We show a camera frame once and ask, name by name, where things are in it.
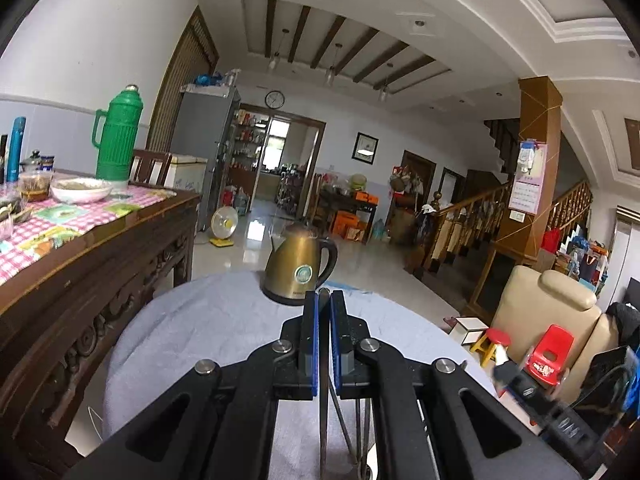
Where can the dark wooden dining table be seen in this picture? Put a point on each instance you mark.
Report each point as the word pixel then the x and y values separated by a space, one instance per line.
pixel 350 202

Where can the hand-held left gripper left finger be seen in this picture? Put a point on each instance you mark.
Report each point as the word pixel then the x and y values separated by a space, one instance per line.
pixel 313 350

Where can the wooden stair railing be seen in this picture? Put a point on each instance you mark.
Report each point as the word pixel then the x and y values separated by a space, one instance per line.
pixel 480 220

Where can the grey refrigerator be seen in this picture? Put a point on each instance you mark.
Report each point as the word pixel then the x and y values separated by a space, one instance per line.
pixel 200 135

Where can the dark metal chopstick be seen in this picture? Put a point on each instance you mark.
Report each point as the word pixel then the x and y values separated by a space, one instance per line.
pixel 342 420
pixel 323 425
pixel 366 430

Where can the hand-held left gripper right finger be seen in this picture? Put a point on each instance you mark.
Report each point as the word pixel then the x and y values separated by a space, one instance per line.
pixel 335 350

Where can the blue drink bottle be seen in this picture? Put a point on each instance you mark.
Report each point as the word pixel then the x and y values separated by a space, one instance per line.
pixel 16 150

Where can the pink wall calendar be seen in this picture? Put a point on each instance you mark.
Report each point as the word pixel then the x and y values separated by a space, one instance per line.
pixel 527 190

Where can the pink checked table cover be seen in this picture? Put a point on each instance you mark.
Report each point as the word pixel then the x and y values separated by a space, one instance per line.
pixel 65 220

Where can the beige leather sofa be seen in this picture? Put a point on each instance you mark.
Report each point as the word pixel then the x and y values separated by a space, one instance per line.
pixel 540 310

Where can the small white stool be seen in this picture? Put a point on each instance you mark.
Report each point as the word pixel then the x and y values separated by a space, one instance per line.
pixel 467 327

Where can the green thermos flask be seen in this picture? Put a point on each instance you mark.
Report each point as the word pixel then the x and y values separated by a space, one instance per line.
pixel 120 135

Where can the slatted wooden chair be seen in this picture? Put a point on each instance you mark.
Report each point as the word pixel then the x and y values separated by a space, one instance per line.
pixel 150 167

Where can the bronze electric kettle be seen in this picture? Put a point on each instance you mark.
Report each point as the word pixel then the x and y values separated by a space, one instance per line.
pixel 297 270

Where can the yellow and white floor fan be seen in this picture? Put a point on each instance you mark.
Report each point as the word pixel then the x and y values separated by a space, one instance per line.
pixel 224 222

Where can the orange cardboard box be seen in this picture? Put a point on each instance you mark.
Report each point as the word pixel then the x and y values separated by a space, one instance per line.
pixel 350 225

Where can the white chest freezer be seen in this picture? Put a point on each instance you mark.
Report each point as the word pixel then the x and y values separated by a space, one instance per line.
pixel 187 172

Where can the carved dark wooden sideboard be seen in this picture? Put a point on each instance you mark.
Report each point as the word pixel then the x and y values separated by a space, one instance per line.
pixel 100 310

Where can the white bowl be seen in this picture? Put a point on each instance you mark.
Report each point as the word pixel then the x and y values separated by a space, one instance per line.
pixel 80 191

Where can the framed wall picture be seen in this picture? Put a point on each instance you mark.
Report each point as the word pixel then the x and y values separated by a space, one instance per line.
pixel 365 147

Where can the red and yellow stool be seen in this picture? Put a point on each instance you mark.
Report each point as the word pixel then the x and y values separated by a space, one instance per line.
pixel 497 337

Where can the blue water jug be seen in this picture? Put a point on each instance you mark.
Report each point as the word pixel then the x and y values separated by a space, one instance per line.
pixel 380 232

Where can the red child chair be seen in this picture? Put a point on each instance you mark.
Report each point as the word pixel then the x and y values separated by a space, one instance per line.
pixel 552 350

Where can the round wall clock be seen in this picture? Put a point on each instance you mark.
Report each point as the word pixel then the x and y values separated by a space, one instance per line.
pixel 274 99

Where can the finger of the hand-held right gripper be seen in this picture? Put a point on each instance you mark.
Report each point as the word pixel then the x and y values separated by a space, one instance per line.
pixel 515 382

